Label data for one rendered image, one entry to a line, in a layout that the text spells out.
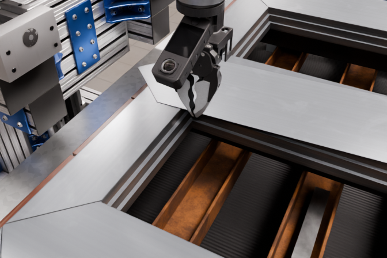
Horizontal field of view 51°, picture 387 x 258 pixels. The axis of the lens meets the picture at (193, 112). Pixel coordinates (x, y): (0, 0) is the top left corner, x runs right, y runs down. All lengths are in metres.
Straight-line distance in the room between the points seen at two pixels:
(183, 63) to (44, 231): 0.29
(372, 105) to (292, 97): 0.14
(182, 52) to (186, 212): 0.34
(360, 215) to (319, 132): 0.37
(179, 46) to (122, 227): 0.26
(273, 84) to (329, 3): 0.42
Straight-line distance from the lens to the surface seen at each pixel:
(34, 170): 0.94
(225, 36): 0.65
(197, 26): 0.61
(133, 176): 0.64
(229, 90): 0.78
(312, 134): 0.71
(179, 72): 0.57
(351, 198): 1.07
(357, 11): 1.15
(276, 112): 0.74
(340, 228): 1.00
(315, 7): 1.13
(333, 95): 0.81
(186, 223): 0.79
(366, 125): 0.76
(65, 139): 0.99
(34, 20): 0.81
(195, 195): 0.83
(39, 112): 0.92
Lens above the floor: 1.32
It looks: 39 degrees down
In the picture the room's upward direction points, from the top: straight up
